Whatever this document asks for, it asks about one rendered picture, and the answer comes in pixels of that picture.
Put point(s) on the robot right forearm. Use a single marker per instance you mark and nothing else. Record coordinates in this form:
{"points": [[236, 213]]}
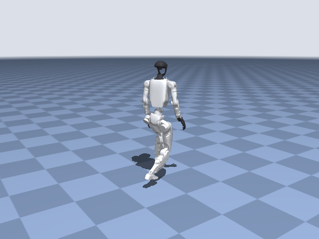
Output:
{"points": [[177, 111]]}

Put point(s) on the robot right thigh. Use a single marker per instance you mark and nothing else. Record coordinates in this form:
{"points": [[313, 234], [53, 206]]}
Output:
{"points": [[166, 128]]}

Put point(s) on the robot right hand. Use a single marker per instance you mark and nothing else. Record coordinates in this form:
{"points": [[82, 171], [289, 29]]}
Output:
{"points": [[182, 121]]}

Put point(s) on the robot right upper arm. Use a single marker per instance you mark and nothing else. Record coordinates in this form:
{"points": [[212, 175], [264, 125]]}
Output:
{"points": [[172, 85]]}

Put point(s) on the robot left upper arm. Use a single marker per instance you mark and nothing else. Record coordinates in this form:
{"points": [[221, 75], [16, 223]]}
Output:
{"points": [[145, 99]]}

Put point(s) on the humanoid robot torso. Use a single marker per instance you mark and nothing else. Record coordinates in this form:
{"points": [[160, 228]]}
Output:
{"points": [[159, 97]]}

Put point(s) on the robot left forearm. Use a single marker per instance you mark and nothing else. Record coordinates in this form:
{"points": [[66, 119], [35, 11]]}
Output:
{"points": [[146, 108]]}

